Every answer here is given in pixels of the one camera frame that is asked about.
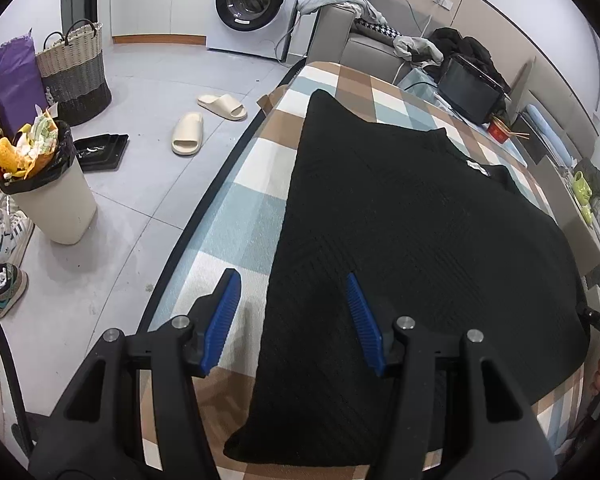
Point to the black clothes pile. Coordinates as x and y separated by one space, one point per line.
450 42

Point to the wall power socket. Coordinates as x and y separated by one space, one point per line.
445 4

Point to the white washing machine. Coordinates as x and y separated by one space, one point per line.
255 27

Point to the black knit sweater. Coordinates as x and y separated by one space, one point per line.
425 230

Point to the plaid table cloth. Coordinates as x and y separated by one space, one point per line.
449 394

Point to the cream trash bin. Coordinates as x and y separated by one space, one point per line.
57 199

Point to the light grey garment on sofa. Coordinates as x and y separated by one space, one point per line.
362 9

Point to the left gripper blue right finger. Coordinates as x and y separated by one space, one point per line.
372 316

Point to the black plastic tray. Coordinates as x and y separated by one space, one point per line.
101 153

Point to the black air fryer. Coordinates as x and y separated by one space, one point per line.
472 93

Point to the cream slipper far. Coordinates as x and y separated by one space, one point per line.
225 106

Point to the woven laundry basket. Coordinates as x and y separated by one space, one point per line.
72 70

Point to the green teapot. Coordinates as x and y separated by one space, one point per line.
581 189

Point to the purple paper bag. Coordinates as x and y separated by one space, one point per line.
21 87

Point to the white kitchen cabinet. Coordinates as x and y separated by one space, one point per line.
160 21

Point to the grey sofa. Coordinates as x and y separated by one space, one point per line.
335 40

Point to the sneaker on floor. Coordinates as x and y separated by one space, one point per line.
13 284

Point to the red instant noodle cup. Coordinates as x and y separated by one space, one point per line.
498 130

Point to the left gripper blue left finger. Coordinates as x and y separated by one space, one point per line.
211 316

